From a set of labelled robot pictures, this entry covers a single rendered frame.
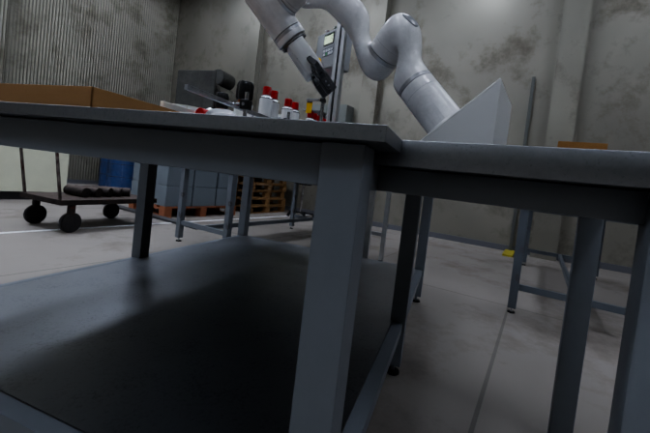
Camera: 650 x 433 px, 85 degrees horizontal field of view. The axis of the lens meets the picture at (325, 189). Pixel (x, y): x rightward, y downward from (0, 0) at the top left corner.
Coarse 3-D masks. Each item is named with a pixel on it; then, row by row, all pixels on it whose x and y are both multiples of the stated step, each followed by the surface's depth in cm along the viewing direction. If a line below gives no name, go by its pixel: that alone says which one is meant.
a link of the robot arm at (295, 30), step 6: (294, 24) 92; (300, 24) 94; (288, 30) 91; (294, 30) 91; (300, 30) 92; (282, 36) 92; (288, 36) 91; (294, 36) 92; (276, 42) 94; (282, 42) 92; (288, 42) 93; (282, 48) 97
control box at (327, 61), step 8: (328, 32) 175; (336, 32) 169; (320, 40) 180; (320, 48) 179; (320, 56) 179; (328, 56) 173; (328, 64) 173; (344, 64) 173; (328, 72) 180; (344, 72) 178
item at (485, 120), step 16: (496, 80) 94; (480, 96) 96; (496, 96) 93; (464, 112) 98; (480, 112) 96; (496, 112) 93; (448, 128) 100; (464, 128) 98; (480, 128) 95; (496, 128) 96
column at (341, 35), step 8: (344, 32) 168; (336, 40) 169; (344, 40) 168; (336, 48) 169; (344, 48) 170; (336, 56) 169; (344, 56) 171; (336, 64) 169; (336, 72) 170; (336, 80) 169; (336, 88) 169; (336, 96) 169; (328, 104) 170; (336, 104) 169; (328, 112) 170; (336, 112) 169; (328, 120) 170; (336, 120) 172
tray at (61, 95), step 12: (0, 84) 69; (12, 84) 68; (24, 84) 67; (36, 84) 66; (0, 96) 69; (12, 96) 68; (24, 96) 67; (36, 96) 66; (48, 96) 65; (60, 96) 64; (72, 96) 63; (84, 96) 62; (96, 96) 62; (108, 96) 64; (120, 96) 66; (132, 108) 69; (144, 108) 72; (156, 108) 74; (168, 108) 77
